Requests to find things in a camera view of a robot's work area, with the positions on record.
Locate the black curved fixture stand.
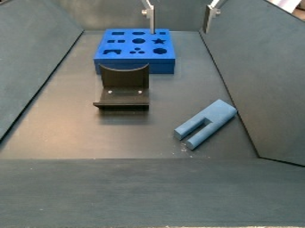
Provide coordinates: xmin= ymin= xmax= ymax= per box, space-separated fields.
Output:
xmin=92 ymin=64 xmax=149 ymax=110

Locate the light blue square-circle object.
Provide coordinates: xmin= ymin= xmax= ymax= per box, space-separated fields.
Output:
xmin=173 ymin=100 xmax=236 ymax=150

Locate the blue foam shape-sorter block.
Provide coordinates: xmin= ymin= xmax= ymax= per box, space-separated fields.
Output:
xmin=92 ymin=28 xmax=175 ymax=75

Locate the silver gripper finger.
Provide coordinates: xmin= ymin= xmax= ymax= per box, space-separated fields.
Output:
xmin=202 ymin=0 xmax=220 ymax=33
xmin=140 ymin=0 xmax=155 ymax=34

